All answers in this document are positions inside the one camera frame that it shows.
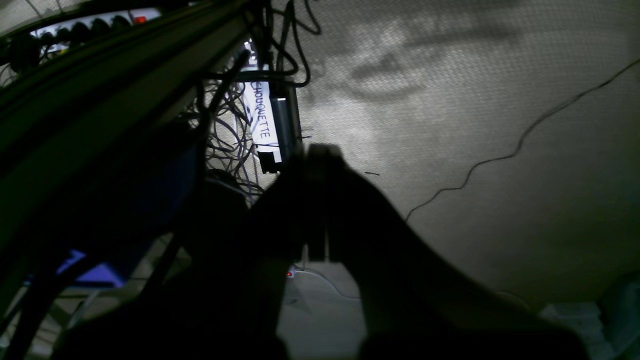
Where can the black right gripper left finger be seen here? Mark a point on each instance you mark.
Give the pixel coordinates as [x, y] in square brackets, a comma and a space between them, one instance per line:
[226, 305]

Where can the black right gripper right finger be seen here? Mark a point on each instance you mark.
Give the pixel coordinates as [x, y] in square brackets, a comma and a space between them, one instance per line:
[418, 306]

